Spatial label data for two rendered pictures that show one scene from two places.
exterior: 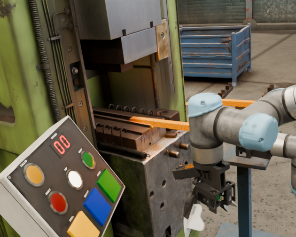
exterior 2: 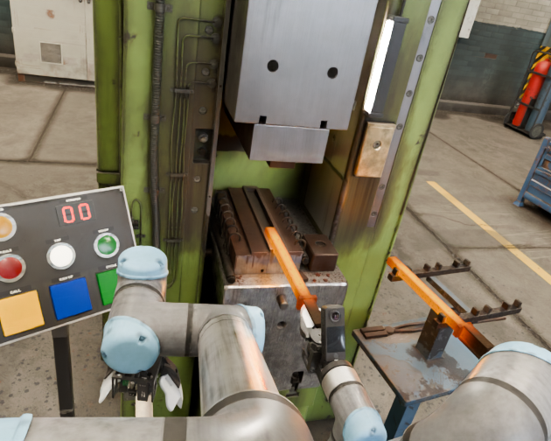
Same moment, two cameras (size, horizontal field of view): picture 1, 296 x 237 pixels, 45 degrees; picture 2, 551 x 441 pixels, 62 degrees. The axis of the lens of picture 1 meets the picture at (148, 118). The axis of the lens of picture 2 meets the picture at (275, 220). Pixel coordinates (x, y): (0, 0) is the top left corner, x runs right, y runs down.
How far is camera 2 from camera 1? 71 cm
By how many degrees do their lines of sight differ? 29
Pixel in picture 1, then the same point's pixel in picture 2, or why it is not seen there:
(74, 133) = (113, 209)
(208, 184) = not seen: hidden behind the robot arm
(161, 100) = (342, 228)
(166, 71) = (369, 194)
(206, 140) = not seen: hidden behind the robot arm
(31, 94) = (127, 142)
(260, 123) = (113, 333)
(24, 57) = (130, 99)
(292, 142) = (342, 395)
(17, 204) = not seen: outside the picture
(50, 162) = (38, 225)
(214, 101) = (133, 269)
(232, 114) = (126, 297)
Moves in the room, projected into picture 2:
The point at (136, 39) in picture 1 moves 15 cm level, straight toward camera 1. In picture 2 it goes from (282, 135) to (245, 146)
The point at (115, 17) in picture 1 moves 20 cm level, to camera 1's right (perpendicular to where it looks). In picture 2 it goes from (253, 96) to (324, 122)
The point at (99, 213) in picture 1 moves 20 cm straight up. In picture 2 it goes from (63, 305) to (56, 226)
